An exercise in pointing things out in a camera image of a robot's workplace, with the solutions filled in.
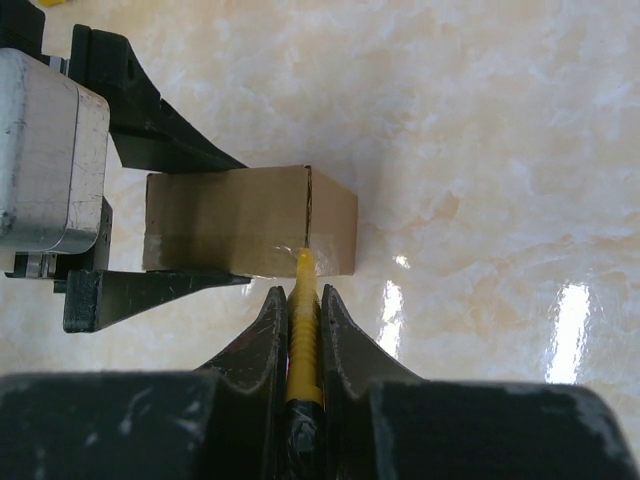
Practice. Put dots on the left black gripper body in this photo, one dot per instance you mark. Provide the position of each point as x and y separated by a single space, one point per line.
85 250

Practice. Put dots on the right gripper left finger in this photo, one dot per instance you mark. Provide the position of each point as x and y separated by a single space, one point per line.
218 421

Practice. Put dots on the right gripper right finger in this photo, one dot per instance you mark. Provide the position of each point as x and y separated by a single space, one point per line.
385 422

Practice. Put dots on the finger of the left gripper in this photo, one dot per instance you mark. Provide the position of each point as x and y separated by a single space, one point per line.
95 300
148 133

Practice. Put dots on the yellow utility knife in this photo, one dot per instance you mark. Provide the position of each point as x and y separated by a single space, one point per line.
304 396

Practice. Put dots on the brown cardboard express box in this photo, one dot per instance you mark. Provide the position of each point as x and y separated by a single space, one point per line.
250 222

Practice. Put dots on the yellow plastic tray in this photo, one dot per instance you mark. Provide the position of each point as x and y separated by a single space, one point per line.
51 3

